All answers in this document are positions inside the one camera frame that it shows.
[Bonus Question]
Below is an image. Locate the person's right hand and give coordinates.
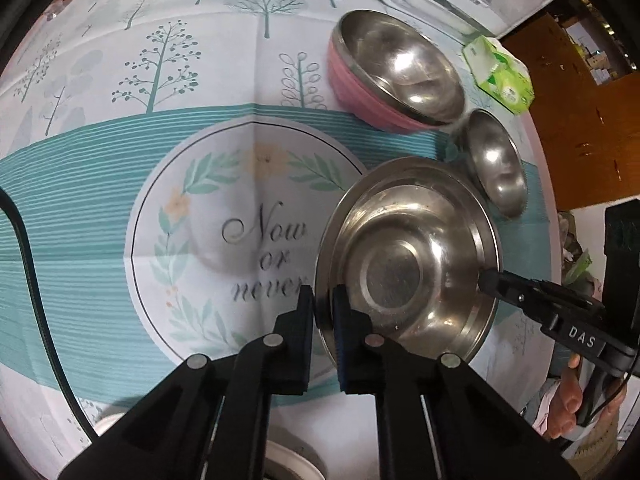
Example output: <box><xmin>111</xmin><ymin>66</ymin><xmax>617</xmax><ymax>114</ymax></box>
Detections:
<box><xmin>545</xmin><ymin>354</ymin><xmax>628</xmax><ymax>443</ymax></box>

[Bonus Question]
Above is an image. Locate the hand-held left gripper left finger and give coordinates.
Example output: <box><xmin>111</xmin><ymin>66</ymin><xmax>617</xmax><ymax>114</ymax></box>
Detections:
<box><xmin>57</xmin><ymin>284</ymin><xmax>317</xmax><ymax>480</ymax></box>

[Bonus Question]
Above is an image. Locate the white plate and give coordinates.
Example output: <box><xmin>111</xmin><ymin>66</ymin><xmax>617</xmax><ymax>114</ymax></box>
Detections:
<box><xmin>92</xmin><ymin>409</ymin><xmax>328</xmax><ymax>480</ymax></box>

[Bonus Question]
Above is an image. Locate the small steel bowl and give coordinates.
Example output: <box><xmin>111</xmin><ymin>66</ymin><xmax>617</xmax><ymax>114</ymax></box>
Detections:
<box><xmin>457</xmin><ymin>108</ymin><xmax>529</xmax><ymax>219</ymax></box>

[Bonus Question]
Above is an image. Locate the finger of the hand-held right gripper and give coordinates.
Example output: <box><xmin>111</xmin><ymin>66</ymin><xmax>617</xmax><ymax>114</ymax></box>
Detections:
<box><xmin>479</xmin><ymin>269</ymin><xmax>601</xmax><ymax>322</ymax></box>

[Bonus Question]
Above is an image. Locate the wooden cabinet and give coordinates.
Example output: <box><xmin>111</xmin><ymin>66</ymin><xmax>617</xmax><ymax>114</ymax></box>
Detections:
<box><xmin>500</xmin><ymin>0</ymin><xmax>640</xmax><ymax>211</ymax></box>

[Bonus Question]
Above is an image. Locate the black cable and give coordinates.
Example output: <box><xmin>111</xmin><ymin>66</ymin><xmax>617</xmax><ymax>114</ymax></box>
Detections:
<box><xmin>0</xmin><ymin>187</ymin><xmax>98</xmax><ymax>443</ymax></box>

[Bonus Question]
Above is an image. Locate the green tissue pack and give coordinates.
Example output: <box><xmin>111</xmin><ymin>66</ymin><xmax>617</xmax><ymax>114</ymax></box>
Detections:
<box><xmin>461</xmin><ymin>35</ymin><xmax>535</xmax><ymax>116</ymax></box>

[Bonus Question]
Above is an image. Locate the pink steel-lined bowl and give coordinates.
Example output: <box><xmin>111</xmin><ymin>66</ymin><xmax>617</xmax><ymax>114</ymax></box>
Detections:
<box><xmin>327</xmin><ymin>9</ymin><xmax>468</xmax><ymax>135</ymax></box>

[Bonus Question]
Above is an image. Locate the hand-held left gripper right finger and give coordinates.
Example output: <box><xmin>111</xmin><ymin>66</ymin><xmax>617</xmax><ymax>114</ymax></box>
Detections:
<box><xmin>331</xmin><ymin>284</ymin><xmax>583</xmax><ymax>480</ymax></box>

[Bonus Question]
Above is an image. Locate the large steel bowl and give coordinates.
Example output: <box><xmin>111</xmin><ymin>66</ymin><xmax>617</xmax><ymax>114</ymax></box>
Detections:
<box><xmin>314</xmin><ymin>156</ymin><xmax>502</xmax><ymax>373</ymax></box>

